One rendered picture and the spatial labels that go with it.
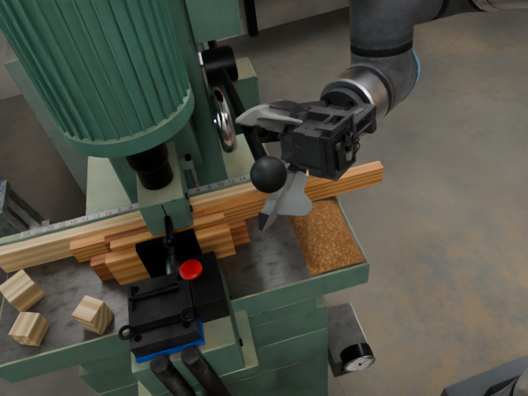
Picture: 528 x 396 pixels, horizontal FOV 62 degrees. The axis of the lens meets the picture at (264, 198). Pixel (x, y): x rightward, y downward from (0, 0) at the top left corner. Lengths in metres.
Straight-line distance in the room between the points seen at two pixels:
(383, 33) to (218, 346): 0.48
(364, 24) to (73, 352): 0.64
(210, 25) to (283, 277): 0.42
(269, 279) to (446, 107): 1.97
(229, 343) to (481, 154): 1.87
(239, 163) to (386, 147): 1.32
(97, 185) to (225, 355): 0.62
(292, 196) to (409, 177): 1.59
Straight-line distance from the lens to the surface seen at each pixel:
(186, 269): 0.59
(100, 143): 0.55
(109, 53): 0.49
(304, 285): 0.71
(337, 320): 0.98
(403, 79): 0.70
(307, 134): 0.53
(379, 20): 0.65
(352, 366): 0.91
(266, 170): 0.39
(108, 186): 1.09
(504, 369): 1.09
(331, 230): 0.71
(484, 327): 1.75
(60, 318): 0.79
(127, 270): 0.74
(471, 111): 2.55
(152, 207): 0.67
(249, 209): 0.77
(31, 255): 0.85
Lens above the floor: 1.50
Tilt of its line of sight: 48 degrees down
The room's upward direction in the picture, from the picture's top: 10 degrees counter-clockwise
